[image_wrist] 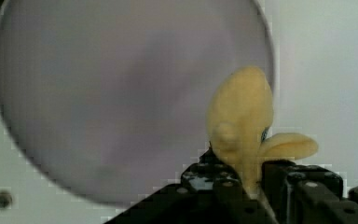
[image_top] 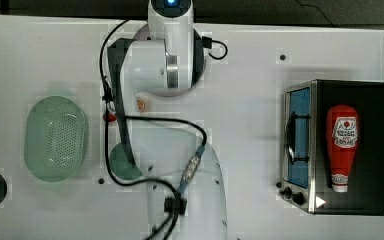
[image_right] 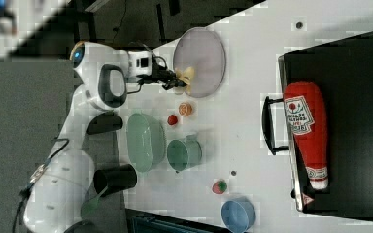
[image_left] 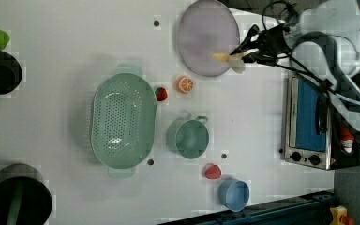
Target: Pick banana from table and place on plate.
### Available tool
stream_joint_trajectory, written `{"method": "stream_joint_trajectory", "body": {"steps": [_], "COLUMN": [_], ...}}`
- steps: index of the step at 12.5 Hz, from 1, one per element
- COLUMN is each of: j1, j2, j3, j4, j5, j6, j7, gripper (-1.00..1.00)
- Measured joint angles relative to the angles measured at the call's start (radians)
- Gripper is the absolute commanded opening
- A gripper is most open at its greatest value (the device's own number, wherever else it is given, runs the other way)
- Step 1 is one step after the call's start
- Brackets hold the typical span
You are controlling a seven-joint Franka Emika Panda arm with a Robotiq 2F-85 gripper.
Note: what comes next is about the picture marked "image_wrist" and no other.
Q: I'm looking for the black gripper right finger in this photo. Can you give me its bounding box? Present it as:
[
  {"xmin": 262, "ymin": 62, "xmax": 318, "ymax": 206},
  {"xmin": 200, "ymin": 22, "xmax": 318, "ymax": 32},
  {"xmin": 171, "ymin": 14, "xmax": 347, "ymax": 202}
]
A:
[{"xmin": 261, "ymin": 160, "xmax": 358, "ymax": 224}]

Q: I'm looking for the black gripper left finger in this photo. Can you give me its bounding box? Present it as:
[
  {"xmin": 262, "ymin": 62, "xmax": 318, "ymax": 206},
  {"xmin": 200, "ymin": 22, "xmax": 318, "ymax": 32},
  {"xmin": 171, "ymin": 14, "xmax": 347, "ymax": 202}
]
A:
[{"xmin": 104, "ymin": 149, "xmax": 275, "ymax": 224}]

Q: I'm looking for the yellow plush banana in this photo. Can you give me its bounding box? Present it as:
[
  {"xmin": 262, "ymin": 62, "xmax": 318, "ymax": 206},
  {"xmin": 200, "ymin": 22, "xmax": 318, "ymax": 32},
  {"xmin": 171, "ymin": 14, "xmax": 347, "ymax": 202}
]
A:
[{"xmin": 206, "ymin": 64, "xmax": 320, "ymax": 197}]

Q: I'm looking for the purple round plate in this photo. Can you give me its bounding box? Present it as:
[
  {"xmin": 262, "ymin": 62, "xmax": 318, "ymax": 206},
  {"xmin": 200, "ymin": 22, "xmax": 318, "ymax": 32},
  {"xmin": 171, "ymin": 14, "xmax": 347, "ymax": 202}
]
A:
[{"xmin": 0, "ymin": 0, "xmax": 274, "ymax": 207}]

